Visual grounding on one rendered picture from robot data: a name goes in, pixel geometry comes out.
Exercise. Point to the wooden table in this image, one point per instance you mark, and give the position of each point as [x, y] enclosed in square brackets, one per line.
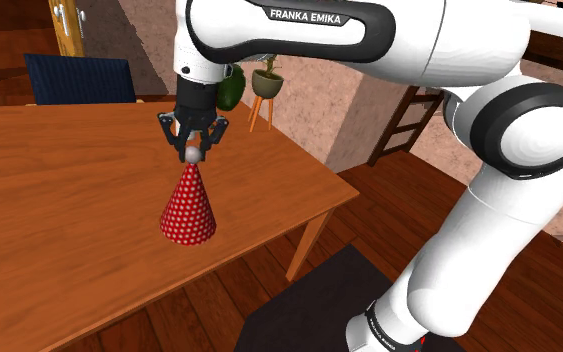
[66, 195]

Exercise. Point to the potted plant on orange stand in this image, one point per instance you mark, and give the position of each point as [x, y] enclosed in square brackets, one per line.
[267, 82]

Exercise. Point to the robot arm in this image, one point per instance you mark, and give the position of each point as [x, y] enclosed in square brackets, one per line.
[486, 229]

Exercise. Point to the dark green rounded object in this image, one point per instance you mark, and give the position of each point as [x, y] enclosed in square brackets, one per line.
[231, 92]

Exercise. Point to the dark wooden ladder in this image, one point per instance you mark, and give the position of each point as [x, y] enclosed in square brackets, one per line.
[400, 126]

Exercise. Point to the red white-dotted party hat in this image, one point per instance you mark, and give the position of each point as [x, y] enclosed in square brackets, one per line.
[188, 214]

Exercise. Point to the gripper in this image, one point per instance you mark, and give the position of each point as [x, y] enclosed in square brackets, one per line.
[195, 100]

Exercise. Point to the yellow wooden door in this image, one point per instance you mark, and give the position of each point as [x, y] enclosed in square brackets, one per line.
[69, 27]

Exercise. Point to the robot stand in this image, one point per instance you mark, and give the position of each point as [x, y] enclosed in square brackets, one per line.
[310, 312]

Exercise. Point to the dark blue chair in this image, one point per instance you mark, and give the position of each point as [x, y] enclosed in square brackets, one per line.
[81, 80]

